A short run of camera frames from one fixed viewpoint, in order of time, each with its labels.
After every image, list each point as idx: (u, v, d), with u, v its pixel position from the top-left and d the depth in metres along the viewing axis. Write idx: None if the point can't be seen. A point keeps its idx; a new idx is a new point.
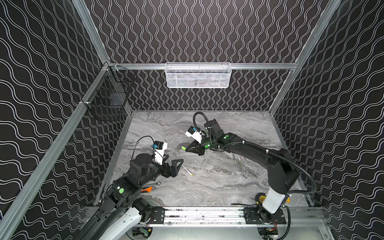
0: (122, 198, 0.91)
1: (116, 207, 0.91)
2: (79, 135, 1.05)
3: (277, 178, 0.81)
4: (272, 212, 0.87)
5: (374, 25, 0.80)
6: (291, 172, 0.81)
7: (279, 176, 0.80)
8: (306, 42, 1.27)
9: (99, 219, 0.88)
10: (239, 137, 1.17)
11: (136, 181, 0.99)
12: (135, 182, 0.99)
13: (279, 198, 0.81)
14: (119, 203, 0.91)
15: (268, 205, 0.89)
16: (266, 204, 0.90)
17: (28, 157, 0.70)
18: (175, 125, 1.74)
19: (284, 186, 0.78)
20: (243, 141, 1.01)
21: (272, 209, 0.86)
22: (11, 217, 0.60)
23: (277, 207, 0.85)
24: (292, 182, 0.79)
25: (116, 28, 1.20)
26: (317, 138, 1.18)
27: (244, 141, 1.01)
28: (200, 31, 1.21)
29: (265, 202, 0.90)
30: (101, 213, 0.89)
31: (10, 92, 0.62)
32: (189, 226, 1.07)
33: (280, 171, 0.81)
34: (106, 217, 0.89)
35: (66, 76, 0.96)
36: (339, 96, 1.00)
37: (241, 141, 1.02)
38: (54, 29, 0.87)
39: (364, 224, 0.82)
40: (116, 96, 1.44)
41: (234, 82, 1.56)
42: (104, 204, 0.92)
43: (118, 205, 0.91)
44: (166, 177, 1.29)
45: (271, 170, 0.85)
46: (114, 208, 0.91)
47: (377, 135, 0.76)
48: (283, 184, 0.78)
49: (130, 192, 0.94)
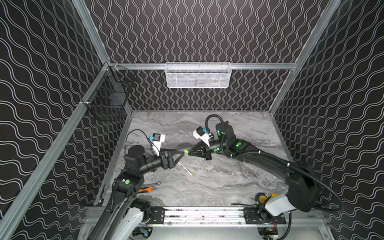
0: (130, 187, 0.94)
1: (127, 196, 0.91)
2: (79, 135, 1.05)
3: (300, 195, 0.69)
4: (273, 215, 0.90)
5: (374, 25, 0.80)
6: (314, 186, 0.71)
7: (303, 193, 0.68)
8: (306, 43, 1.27)
9: (112, 211, 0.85)
10: (253, 146, 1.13)
11: (137, 171, 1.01)
12: (136, 173, 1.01)
13: (289, 208, 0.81)
14: (129, 192, 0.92)
15: (270, 208, 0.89)
16: (270, 208, 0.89)
17: (28, 157, 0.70)
18: (175, 125, 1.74)
19: (307, 204, 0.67)
20: (259, 151, 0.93)
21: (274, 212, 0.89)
22: (11, 218, 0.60)
23: (282, 211, 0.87)
24: (314, 198, 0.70)
25: (116, 28, 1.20)
26: (317, 138, 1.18)
27: (259, 151, 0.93)
28: (200, 31, 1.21)
29: (268, 206, 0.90)
30: (113, 205, 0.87)
31: (10, 93, 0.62)
32: (189, 226, 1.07)
33: (304, 187, 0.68)
34: (119, 208, 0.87)
35: (66, 76, 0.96)
36: (339, 96, 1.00)
37: (257, 151, 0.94)
38: (55, 29, 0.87)
39: (364, 224, 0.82)
40: (116, 96, 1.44)
41: (235, 82, 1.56)
42: (114, 197, 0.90)
43: (128, 194, 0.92)
44: (165, 168, 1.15)
45: (291, 185, 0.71)
46: (125, 197, 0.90)
47: (377, 135, 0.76)
48: (306, 202, 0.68)
49: (136, 181, 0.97)
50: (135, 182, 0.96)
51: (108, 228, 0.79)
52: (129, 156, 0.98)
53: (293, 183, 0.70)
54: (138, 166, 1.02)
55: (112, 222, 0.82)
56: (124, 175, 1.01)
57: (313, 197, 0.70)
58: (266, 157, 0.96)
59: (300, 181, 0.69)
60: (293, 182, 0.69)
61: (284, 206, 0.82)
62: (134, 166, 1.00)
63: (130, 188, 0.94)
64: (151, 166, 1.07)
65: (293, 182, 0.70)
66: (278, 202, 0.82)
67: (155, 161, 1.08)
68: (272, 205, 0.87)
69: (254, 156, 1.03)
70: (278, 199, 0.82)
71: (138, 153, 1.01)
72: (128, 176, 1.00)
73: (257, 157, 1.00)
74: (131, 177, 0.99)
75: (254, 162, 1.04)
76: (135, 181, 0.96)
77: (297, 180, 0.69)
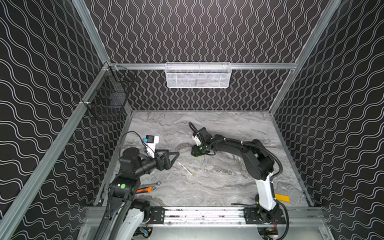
0: (126, 191, 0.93)
1: (125, 200, 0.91)
2: (79, 135, 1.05)
3: (253, 166, 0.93)
4: (268, 208, 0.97)
5: (374, 25, 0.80)
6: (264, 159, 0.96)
7: (253, 164, 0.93)
8: (306, 42, 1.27)
9: (112, 218, 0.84)
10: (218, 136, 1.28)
11: (132, 174, 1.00)
12: (132, 175, 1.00)
13: (268, 190, 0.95)
14: (126, 196, 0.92)
15: (264, 202, 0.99)
16: (262, 202, 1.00)
17: (28, 157, 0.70)
18: (175, 125, 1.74)
19: (260, 171, 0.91)
20: (224, 138, 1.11)
21: (268, 204, 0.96)
22: (11, 217, 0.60)
23: (270, 200, 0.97)
24: (265, 167, 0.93)
25: (116, 29, 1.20)
26: (317, 138, 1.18)
27: (225, 139, 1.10)
28: (200, 31, 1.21)
29: (261, 201, 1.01)
30: (111, 211, 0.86)
31: (10, 92, 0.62)
32: (189, 226, 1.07)
33: (253, 159, 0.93)
34: (118, 214, 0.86)
35: (66, 76, 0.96)
36: (339, 96, 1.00)
37: (223, 138, 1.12)
38: (54, 29, 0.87)
39: (364, 224, 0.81)
40: (116, 96, 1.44)
41: (234, 82, 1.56)
42: (111, 203, 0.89)
43: (125, 198, 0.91)
44: (160, 170, 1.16)
45: (245, 157, 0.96)
46: (123, 202, 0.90)
47: (377, 135, 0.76)
48: (258, 170, 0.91)
49: (132, 185, 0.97)
50: (131, 185, 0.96)
51: (110, 234, 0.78)
52: (124, 158, 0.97)
53: (245, 155, 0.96)
54: (134, 168, 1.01)
55: (113, 228, 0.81)
56: (119, 178, 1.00)
57: (264, 167, 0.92)
58: (230, 142, 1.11)
59: (250, 154, 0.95)
60: (244, 154, 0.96)
61: (264, 191, 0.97)
62: (130, 168, 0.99)
63: (127, 191, 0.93)
64: (146, 168, 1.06)
65: (245, 155, 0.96)
66: (260, 186, 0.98)
67: (151, 163, 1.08)
68: (262, 197, 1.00)
69: (221, 144, 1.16)
70: (259, 185, 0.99)
71: (135, 154, 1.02)
72: (124, 179, 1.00)
73: (221, 144, 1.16)
74: (126, 180, 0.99)
75: (221, 148, 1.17)
76: (131, 184, 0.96)
77: (247, 153, 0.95)
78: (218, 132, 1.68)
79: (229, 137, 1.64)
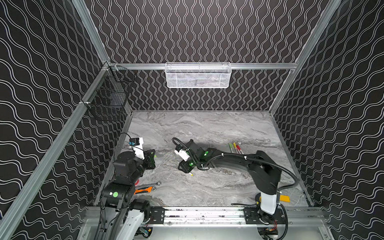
0: (119, 200, 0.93)
1: (118, 210, 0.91)
2: (79, 135, 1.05)
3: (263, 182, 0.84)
4: (271, 213, 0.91)
5: (374, 26, 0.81)
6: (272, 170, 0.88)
7: (262, 178, 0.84)
8: (306, 42, 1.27)
9: (106, 229, 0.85)
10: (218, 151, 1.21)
11: (127, 179, 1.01)
12: (126, 182, 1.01)
13: (273, 200, 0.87)
14: (119, 205, 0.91)
15: (266, 207, 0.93)
16: (264, 206, 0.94)
17: (28, 157, 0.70)
18: (175, 125, 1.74)
19: (270, 186, 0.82)
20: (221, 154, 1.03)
21: (270, 209, 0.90)
22: (11, 217, 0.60)
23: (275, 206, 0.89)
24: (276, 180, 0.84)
25: (116, 28, 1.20)
26: (317, 138, 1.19)
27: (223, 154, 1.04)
28: (200, 31, 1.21)
29: (263, 206, 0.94)
30: (105, 223, 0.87)
31: (10, 93, 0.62)
32: (189, 226, 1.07)
33: (261, 173, 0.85)
34: (112, 224, 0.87)
35: (66, 76, 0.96)
36: (339, 96, 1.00)
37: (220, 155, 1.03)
38: (54, 29, 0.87)
39: (364, 224, 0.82)
40: (116, 96, 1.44)
41: (234, 82, 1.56)
42: (105, 213, 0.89)
43: (119, 208, 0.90)
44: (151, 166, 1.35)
45: (253, 175, 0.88)
46: (117, 212, 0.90)
47: (377, 135, 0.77)
48: (270, 185, 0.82)
49: (125, 193, 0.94)
50: (124, 192, 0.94)
51: None
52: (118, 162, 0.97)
53: (253, 173, 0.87)
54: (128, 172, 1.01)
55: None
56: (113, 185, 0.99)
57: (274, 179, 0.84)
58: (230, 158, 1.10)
59: (257, 169, 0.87)
60: (253, 172, 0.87)
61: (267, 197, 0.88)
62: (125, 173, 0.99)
63: (120, 200, 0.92)
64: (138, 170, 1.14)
65: (253, 172, 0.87)
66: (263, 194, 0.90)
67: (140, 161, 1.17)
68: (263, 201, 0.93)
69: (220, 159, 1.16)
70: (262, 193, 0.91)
71: (130, 158, 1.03)
72: (117, 186, 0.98)
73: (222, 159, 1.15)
74: (119, 188, 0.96)
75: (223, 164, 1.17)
76: (124, 192, 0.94)
77: (254, 169, 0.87)
78: (218, 132, 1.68)
79: (229, 136, 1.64)
